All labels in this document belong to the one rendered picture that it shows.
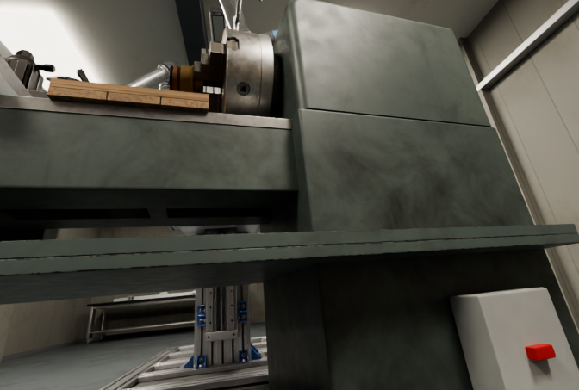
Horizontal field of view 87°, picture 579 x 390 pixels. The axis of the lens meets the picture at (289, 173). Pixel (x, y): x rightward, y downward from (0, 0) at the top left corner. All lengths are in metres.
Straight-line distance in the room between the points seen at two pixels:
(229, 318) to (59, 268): 1.09
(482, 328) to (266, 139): 0.55
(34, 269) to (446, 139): 0.86
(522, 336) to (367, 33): 0.79
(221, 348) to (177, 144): 1.11
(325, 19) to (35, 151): 0.74
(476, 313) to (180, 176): 0.61
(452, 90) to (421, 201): 0.40
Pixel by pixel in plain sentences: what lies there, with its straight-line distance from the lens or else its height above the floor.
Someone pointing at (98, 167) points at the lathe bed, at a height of 0.72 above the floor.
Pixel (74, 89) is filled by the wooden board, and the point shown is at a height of 0.88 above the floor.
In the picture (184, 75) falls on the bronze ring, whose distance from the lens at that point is 0.94.
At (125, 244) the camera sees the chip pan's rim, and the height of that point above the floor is 0.55.
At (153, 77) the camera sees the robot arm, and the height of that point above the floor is 1.62.
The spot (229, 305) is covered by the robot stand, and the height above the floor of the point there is 0.46.
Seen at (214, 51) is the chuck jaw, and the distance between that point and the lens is 0.87.
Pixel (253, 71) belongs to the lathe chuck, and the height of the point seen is 1.02.
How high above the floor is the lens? 0.46
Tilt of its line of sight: 22 degrees up
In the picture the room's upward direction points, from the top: 6 degrees counter-clockwise
